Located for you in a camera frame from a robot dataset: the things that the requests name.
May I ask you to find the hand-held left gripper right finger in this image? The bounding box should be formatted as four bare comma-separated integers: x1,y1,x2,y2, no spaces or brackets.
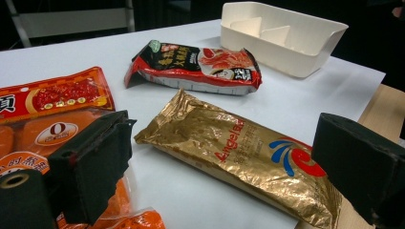
310,113,405,229

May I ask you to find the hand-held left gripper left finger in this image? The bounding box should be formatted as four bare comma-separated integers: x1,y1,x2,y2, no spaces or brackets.
47,110,138,225

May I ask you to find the orange sausage packet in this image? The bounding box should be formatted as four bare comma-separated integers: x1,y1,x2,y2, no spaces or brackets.
0,66,166,229

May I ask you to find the white plastic bin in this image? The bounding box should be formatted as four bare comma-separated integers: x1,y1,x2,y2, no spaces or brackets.
220,1,350,79

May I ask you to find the gold foil packet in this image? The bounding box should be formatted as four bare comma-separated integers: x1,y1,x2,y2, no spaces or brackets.
133,88,343,229

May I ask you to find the red and black sauce packet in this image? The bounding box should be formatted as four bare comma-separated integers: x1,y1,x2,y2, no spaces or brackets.
123,39,263,96

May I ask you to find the white table sheet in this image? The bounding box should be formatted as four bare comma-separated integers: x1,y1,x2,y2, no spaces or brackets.
0,18,386,229

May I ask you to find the white metal table frame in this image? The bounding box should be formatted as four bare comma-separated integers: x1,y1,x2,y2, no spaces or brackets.
4,0,137,49

